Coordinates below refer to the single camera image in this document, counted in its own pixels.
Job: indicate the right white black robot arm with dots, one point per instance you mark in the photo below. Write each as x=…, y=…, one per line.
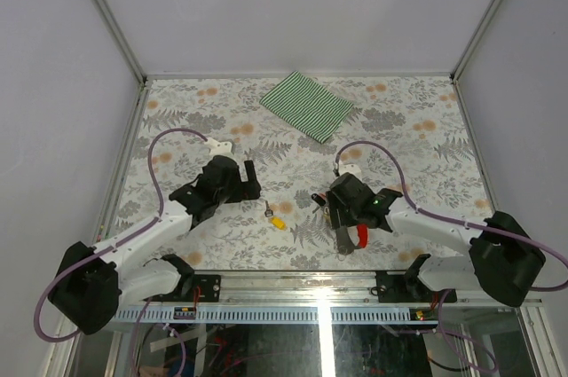
x=495, y=256

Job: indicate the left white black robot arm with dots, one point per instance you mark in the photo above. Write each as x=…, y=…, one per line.
x=186, y=208

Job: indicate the key with yellow tag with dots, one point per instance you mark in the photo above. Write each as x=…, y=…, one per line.
x=272, y=218

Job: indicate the aluminium mounting rail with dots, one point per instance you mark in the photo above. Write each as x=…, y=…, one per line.
x=284, y=286

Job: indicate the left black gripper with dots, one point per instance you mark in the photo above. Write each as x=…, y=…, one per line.
x=249, y=190

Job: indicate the blue slotted cable duct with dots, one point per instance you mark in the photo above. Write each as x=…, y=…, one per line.
x=218, y=314

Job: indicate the aluminium frame profiles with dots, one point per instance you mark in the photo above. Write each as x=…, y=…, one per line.
x=236, y=39

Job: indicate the floral table mat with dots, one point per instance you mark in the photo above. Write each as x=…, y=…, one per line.
x=403, y=132

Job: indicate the green striped folded cloth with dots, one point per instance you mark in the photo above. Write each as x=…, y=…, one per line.
x=307, y=106

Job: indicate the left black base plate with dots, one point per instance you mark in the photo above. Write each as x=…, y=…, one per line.
x=200, y=288

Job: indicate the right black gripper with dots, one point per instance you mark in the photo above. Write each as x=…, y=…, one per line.
x=335, y=203

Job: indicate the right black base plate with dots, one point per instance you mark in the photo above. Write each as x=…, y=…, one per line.
x=390, y=287

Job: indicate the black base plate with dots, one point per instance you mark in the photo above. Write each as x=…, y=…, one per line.
x=200, y=288
x=390, y=287

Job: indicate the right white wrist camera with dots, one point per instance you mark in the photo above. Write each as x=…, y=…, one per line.
x=341, y=168

